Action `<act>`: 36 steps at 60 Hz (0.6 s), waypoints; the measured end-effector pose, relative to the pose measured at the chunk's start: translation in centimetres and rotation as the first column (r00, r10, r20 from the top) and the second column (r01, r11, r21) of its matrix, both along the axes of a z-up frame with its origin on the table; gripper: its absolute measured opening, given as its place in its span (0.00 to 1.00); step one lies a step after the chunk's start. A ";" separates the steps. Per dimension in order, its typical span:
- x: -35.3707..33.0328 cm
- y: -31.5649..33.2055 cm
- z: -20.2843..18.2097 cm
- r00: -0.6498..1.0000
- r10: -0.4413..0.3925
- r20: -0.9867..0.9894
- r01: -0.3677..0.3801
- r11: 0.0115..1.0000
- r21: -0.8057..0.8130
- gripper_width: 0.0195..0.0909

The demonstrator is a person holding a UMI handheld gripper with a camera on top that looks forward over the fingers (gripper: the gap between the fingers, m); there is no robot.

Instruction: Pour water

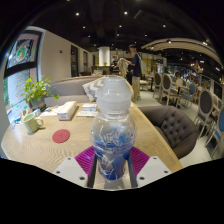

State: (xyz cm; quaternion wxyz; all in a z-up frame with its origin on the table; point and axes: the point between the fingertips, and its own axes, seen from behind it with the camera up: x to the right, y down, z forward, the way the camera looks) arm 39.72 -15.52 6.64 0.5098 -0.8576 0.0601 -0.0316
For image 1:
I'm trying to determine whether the printed white brochure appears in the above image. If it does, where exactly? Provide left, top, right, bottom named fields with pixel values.
left=39, top=105, right=61, bottom=118

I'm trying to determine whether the white cardboard box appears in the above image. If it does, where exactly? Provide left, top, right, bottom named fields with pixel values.
left=56, top=100, right=78, bottom=121

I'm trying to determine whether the grey curved sofa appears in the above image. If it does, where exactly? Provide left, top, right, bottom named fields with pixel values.
left=43, top=74, right=134, bottom=108

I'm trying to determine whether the flat round red coaster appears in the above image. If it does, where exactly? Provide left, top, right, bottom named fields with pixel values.
left=51, top=128, right=71, bottom=144

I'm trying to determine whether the clear blue-labelled drink bottle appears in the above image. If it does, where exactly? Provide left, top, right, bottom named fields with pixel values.
left=89, top=76, right=138, bottom=183

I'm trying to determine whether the green potted plant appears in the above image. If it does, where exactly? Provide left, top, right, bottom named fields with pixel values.
left=21, top=75, right=60, bottom=113

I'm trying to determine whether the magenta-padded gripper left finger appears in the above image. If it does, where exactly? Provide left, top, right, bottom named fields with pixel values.
left=53, top=145, right=98, bottom=189

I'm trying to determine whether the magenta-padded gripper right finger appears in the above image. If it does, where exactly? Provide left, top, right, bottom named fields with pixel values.
left=128, top=146, right=173, bottom=188

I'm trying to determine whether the dark grey tufted armchair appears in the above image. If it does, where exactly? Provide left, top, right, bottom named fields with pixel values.
left=139, top=105, right=200, bottom=160

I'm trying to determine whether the black-framed decorated window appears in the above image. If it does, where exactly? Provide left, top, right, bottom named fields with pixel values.
left=3, top=29, right=43, bottom=116

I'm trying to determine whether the pale green mug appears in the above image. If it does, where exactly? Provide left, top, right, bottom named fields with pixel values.
left=22, top=112, right=45, bottom=134

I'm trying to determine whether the blue and white booklet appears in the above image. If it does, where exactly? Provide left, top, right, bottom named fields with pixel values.
left=76, top=103, right=100, bottom=118

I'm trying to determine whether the group of round-backed chairs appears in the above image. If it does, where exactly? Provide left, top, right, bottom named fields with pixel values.
left=151, top=71, right=224, bottom=158

